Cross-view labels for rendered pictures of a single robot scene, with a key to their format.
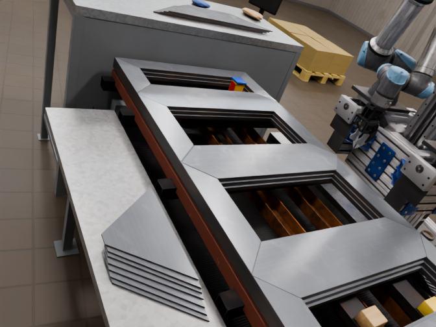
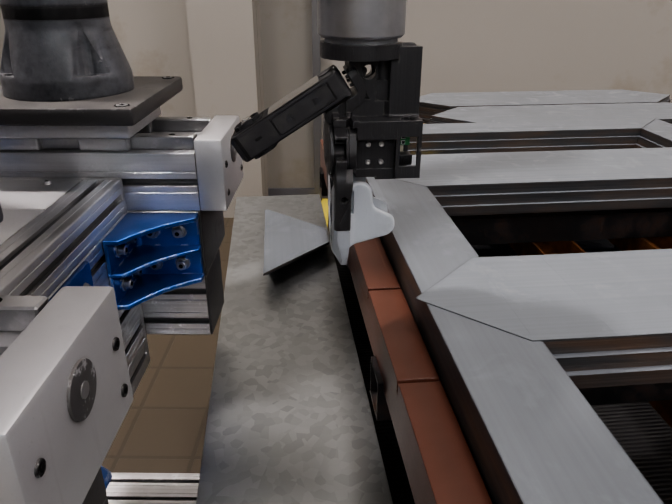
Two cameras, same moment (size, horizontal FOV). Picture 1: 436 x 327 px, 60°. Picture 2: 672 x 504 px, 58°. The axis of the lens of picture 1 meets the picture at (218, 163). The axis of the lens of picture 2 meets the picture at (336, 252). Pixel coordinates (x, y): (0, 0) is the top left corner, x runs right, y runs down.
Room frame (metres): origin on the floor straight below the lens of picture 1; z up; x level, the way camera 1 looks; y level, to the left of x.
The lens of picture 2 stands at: (1.97, -0.22, 1.17)
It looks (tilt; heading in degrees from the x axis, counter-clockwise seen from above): 25 degrees down; 214
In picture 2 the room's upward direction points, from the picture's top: straight up
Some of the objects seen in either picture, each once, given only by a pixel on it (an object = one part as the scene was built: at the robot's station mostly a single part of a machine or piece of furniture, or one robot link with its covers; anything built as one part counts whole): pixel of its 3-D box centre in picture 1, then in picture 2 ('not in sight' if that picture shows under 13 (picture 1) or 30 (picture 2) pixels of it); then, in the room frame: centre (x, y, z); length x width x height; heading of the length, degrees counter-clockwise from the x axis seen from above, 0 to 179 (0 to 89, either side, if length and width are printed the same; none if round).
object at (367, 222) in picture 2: (354, 137); (363, 226); (1.52, -0.50, 0.95); 0.06 x 0.03 x 0.09; 130
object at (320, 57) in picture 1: (303, 50); not in sight; (6.05, -0.60, 0.23); 1.37 x 0.94 x 0.45; 34
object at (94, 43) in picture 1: (181, 120); not in sight; (1.93, 0.29, 0.50); 1.30 x 0.04 x 1.01; 130
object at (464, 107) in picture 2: not in sight; (558, 115); (0.29, -0.64, 0.82); 0.80 x 0.40 x 0.06; 130
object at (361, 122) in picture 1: (369, 117); (367, 111); (1.50, -0.51, 1.06); 0.09 x 0.08 x 0.12; 130
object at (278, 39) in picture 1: (187, 12); not in sight; (2.14, 0.47, 1.03); 1.30 x 0.60 x 0.04; 130
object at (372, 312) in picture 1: (370, 319); not in sight; (0.72, -0.53, 0.79); 0.06 x 0.05 x 0.04; 130
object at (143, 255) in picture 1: (144, 251); not in sight; (0.68, 0.10, 0.77); 0.45 x 0.20 x 0.04; 40
